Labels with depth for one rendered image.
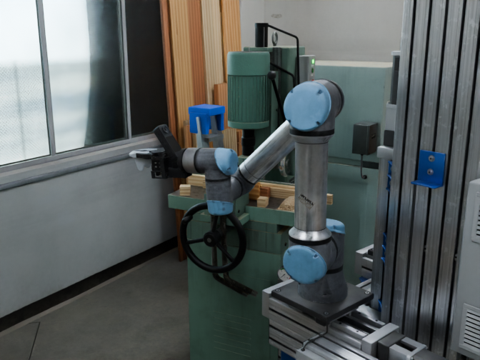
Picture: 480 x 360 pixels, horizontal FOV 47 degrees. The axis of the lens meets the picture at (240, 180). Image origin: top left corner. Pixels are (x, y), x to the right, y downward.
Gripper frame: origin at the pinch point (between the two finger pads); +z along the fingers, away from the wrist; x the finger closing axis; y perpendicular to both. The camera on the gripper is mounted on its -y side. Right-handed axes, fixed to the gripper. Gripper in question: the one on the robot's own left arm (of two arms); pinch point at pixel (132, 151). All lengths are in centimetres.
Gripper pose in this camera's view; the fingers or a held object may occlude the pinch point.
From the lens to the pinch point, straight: 175.4
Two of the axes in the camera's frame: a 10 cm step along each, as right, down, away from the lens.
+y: 0.9, 9.6, 2.6
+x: 4.5, -2.7, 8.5
